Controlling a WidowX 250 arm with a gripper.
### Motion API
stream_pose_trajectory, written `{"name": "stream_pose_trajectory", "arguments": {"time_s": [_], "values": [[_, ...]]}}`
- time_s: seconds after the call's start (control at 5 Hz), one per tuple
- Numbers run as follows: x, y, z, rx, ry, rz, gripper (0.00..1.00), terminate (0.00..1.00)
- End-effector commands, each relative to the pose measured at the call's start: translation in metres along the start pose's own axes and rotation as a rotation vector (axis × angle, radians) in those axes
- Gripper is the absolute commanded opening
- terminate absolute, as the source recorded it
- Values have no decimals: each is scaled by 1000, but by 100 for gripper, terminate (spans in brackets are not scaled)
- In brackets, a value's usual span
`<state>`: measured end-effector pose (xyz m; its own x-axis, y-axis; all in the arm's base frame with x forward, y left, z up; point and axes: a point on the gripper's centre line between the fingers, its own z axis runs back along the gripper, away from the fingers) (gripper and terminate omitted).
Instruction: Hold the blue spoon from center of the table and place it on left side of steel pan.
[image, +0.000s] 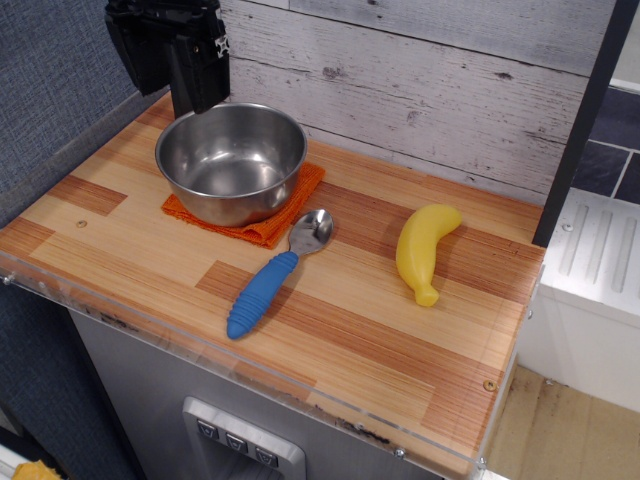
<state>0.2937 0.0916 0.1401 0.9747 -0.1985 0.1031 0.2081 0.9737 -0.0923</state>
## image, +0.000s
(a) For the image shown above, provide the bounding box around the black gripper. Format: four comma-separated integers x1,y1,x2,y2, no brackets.
105,1,230,114

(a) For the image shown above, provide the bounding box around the blue handled metal spoon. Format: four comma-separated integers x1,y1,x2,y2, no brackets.
226,209,334,340

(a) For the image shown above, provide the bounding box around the steel bowl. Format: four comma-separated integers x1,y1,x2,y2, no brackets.
155,103,307,227

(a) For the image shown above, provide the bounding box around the orange cloth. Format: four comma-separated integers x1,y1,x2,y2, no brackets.
161,163,326,249

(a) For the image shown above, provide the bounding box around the yellow toy banana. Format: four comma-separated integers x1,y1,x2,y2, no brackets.
396,204,462,307

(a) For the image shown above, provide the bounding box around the silver toy fridge cabinet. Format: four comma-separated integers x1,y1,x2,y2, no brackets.
71,312,435,479

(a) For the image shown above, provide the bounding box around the silver dispenser button panel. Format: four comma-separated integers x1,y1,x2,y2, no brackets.
182,396,307,479

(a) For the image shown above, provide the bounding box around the yellow object bottom left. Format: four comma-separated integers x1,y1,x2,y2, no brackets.
11,461,62,480

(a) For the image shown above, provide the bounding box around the white toy sink counter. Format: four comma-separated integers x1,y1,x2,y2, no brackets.
517,189,639,411

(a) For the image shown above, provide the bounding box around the black right vertical post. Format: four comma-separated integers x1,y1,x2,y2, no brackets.
532,0,639,247

